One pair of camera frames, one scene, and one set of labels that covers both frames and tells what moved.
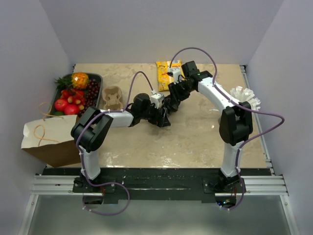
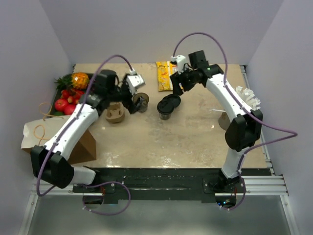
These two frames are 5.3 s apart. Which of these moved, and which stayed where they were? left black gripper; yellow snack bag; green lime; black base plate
Moved: left black gripper
Stayed: black base plate; yellow snack bag; green lime
